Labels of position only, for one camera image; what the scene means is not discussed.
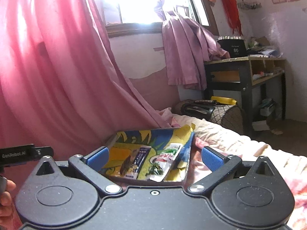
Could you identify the yellow item on bag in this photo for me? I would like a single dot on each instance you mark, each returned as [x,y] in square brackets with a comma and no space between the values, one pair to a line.
[224,100]

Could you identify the person's left hand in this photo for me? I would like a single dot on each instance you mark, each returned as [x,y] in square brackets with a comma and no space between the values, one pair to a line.
[7,205]

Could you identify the pink draped curtain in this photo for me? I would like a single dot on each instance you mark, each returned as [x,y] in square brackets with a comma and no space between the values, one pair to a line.
[60,84]

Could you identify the wire wall shelf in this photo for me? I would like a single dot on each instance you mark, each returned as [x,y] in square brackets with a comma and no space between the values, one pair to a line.
[249,6]

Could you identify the floral pink bedspread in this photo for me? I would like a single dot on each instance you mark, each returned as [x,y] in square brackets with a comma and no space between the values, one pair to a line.
[291,167]

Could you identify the black wooden desk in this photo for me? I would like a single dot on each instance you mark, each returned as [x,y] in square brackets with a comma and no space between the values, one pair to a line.
[243,75]

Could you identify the blue dark snack packet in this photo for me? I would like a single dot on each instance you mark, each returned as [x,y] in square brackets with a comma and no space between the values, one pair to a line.
[132,165]

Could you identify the mauve tied curtain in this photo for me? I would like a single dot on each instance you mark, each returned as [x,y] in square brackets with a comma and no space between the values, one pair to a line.
[187,47]

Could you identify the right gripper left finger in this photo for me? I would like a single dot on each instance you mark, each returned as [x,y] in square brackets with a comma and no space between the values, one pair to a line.
[88,167]

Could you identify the black box on desk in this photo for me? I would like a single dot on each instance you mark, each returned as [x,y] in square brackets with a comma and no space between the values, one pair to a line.
[235,45]

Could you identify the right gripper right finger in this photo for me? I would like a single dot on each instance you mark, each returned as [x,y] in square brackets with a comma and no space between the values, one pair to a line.
[222,168]

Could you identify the green white snack pouch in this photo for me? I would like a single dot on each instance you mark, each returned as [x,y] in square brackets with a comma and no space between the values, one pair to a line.
[163,162]

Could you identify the quilted brown bag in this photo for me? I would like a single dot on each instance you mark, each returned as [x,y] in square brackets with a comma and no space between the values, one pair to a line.
[228,116]

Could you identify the red hanging decoration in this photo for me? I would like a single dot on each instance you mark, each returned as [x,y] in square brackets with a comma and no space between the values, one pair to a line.
[232,15]

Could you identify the colourful cardboard tray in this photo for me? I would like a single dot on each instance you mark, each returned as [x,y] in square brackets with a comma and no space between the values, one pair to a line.
[157,139]

